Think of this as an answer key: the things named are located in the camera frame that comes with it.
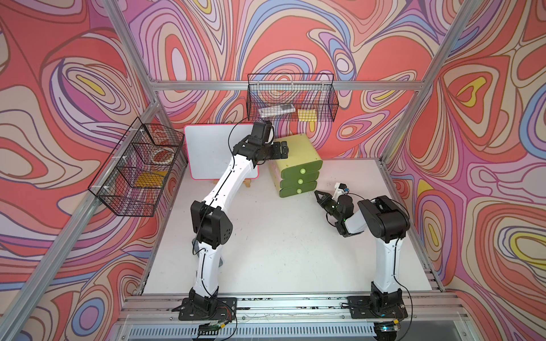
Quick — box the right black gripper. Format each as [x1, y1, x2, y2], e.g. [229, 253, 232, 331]
[314, 190, 342, 221]

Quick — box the green bottom drawer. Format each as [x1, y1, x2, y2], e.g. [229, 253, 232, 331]
[280, 181, 317, 198]

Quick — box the yellow green drawer cabinet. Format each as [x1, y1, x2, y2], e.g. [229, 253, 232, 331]
[268, 134, 322, 195]

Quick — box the green top drawer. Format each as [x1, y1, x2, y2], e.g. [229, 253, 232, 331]
[277, 159, 323, 180]

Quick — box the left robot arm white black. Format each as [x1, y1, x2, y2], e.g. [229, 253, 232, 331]
[191, 142, 289, 299]

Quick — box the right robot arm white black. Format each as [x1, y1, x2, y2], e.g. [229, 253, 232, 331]
[314, 190, 410, 308]

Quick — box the yellow block in back basket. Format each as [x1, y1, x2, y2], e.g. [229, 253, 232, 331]
[297, 109, 318, 122]

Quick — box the grey box in back basket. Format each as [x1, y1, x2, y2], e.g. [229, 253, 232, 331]
[258, 104, 296, 118]

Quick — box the pink framed whiteboard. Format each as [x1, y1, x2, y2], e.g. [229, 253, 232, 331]
[183, 123, 253, 180]

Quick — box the yellow item in left basket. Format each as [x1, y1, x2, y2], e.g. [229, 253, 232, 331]
[134, 170, 167, 188]

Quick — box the green circuit board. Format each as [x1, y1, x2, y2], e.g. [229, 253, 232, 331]
[198, 323, 226, 336]

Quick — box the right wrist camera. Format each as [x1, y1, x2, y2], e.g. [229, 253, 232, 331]
[333, 183, 349, 201]

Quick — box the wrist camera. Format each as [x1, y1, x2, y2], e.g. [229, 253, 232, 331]
[248, 121, 274, 146]
[333, 183, 349, 201]

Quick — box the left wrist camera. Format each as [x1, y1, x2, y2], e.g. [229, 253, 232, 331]
[248, 121, 274, 146]

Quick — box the black wire basket back wall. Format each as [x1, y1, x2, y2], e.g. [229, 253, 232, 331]
[247, 71, 339, 123]

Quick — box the black wire basket wall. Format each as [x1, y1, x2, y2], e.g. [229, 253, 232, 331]
[88, 118, 185, 217]
[247, 71, 339, 123]

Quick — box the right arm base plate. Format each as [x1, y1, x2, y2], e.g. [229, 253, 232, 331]
[347, 291, 409, 320]

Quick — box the black wire basket left wall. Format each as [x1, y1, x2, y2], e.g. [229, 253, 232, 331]
[88, 118, 185, 217]

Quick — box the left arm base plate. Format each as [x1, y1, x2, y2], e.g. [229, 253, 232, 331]
[171, 296, 237, 322]

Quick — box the aluminium frame rail front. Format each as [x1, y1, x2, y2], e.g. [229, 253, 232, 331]
[111, 291, 480, 340]

